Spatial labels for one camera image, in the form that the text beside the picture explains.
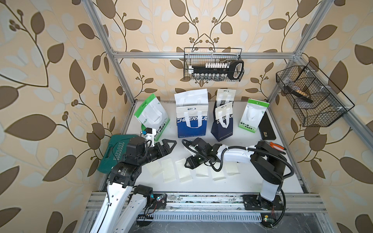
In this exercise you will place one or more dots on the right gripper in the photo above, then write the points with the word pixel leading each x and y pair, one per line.
pixel 191 162

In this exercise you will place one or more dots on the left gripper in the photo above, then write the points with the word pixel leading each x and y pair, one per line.
pixel 166 151

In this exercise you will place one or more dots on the blue white Cheerful bag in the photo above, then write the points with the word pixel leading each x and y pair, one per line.
pixel 191 121

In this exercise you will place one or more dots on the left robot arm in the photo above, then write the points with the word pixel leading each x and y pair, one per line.
pixel 124 200

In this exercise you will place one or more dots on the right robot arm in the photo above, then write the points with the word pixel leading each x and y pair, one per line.
pixel 266 157

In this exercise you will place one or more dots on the green white bag left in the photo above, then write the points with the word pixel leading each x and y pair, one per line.
pixel 151 114

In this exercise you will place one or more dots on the green white bag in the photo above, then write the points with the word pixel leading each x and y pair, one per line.
pixel 151 114
pixel 253 115

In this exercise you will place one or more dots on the navy bag front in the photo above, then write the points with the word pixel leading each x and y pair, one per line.
pixel 222 127

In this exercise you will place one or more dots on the navy bag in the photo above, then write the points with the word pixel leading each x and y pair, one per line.
pixel 222 127
pixel 224 96

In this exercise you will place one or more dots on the green tool case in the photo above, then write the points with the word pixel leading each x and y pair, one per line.
pixel 114 153

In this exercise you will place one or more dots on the large white paper bag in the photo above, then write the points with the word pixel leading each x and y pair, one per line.
pixel 191 98

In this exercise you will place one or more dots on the navy bag rear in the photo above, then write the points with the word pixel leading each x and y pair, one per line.
pixel 224 96

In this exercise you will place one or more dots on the green white bag right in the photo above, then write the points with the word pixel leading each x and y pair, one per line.
pixel 253 115

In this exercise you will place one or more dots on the black box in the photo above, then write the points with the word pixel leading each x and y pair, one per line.
pixel 266 129

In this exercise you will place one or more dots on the black socket set holder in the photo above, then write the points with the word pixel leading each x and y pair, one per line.
pixel 219 72

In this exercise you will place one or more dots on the dark tool in basket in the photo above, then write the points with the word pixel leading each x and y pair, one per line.
pixel 299 95

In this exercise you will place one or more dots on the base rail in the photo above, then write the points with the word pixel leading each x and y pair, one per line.
pixel 229 207

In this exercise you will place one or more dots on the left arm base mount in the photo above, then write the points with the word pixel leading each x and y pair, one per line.
pixel 157 202

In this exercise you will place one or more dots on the orange handled pliers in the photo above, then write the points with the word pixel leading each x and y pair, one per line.
pixel 277 146

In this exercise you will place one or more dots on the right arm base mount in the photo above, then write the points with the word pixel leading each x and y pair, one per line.
pixel 276 208

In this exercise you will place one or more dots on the back wire basket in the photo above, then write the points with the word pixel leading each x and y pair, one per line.
pixel 200 56

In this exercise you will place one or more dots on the wire basket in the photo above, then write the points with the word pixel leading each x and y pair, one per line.
pixel 200 56
pixel 330 103

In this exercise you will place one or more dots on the aluminium frame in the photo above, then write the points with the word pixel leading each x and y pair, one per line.
pixel 218 41

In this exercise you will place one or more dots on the right wire basket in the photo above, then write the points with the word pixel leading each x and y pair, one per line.
pixel 330 103

